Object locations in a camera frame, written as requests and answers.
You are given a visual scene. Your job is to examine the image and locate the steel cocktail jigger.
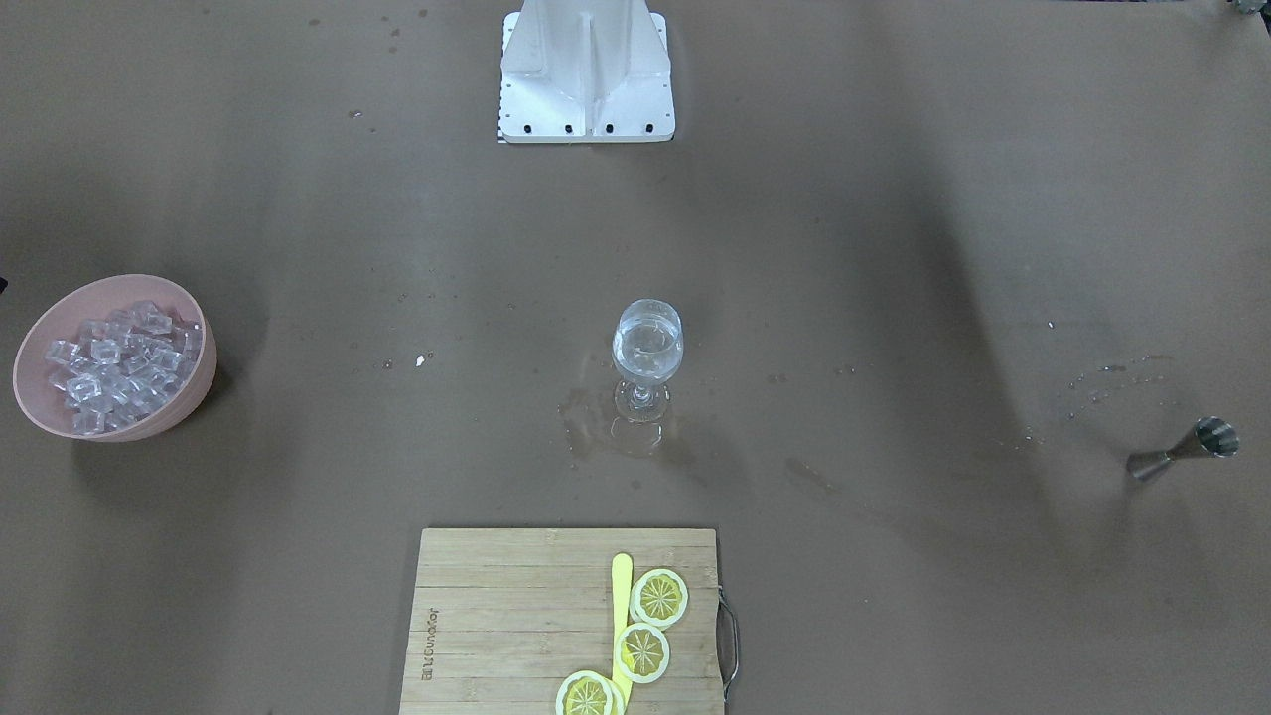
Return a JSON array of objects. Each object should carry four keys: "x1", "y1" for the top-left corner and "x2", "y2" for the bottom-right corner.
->
[{"x1": 1125, "y1": 417, "x2": 1240, "y2": 483}]

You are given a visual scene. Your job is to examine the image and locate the clear wine glass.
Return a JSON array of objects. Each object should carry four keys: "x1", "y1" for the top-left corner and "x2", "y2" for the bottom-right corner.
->
[{"x1": 610, "y1": 298, "x2": 685, "y2": 424}]

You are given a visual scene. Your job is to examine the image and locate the pile of clear ice cubes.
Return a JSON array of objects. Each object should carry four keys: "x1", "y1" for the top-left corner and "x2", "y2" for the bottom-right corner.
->
[{"x1": 44, "y1": 300, "x2": 208, "y2": 436}]

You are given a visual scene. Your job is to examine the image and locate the lemon slice far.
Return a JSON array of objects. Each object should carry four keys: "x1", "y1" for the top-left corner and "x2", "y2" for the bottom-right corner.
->
[{"x1": 630, "y1": 566, "x2": 690, "y2": 631}]

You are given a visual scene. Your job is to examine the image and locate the lemon slice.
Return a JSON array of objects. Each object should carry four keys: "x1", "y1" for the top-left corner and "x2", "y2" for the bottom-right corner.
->
[
  {"x1": 554, "y1": 671, "x2": 627, "y2": 715},
  {"x1": 613, "y1": 622, "x2": 671, "y2": 685},
  {"x1": 630, "y1": 566, "x2": 690, "y2": 631}
]

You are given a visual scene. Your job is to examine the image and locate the bamboo cutting board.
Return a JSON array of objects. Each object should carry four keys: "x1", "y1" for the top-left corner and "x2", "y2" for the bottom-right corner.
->
[{"x1": 393, "y1": 526, "x2": 728, "y2": 714}]

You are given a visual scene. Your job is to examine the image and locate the lemon slice middle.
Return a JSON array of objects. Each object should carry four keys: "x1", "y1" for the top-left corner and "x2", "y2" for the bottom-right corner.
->
[{"x1": 613, "y1": 622, "x2": 671, "y2": 685}]

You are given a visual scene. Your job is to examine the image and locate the lemon slice near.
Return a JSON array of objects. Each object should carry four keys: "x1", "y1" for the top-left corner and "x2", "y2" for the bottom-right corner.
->
[{"x1": 554, "y1": 671, "x2": 627, "y2": 715}]

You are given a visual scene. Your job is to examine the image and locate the pink bowl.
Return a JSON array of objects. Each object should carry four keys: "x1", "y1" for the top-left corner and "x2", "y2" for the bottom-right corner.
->
[{"x1": 11, "y1": 273, "x2": 217, "y2": 442}]

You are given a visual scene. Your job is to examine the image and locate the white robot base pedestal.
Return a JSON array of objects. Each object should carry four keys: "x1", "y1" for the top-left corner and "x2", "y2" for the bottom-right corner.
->
[{"x1": 496, "y1": 1, "x2": 676, "y2": 145}]

